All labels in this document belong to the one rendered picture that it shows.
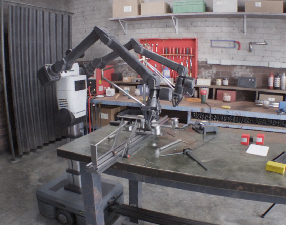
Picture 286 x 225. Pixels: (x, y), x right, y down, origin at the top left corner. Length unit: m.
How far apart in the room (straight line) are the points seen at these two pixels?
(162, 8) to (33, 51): 1.92
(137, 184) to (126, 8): 2.50
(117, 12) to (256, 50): 2.01
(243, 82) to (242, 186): 2.38
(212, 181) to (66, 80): 1.26
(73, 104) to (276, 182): 1.43
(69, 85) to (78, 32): 2.62
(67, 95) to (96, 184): 0.75
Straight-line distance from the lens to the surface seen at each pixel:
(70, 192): 2.14
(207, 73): 3.45
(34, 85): 3.76
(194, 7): 3.26
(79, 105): 1.90
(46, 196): 2.16
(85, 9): 4.33
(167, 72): 3.39
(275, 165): 1.11
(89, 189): 1.37
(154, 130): 1.34
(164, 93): 1.31
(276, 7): 3.22
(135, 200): 2.00
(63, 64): 1.62
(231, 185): 1.00
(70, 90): 1.82
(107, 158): 1.07
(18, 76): 3.56
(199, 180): 1.01
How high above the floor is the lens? 1.33
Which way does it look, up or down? 12 degrees down
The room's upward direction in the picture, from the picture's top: straight up
